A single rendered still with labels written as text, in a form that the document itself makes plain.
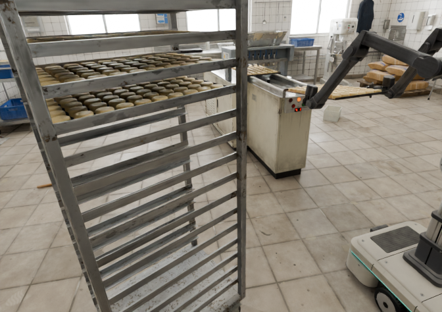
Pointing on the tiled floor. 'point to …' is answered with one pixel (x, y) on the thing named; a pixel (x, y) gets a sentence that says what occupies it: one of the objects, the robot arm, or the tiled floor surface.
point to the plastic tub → (332, 113)
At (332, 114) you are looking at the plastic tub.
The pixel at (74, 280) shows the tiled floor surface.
